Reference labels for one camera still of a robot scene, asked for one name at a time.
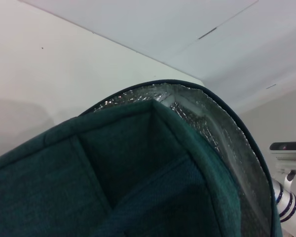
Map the teal insulated lunch bag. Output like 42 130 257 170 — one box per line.
0 79 283 237

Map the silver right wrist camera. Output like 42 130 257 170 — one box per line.
268 141 296 162

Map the silver right camera mount bracket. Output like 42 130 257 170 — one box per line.
275 160 296 192

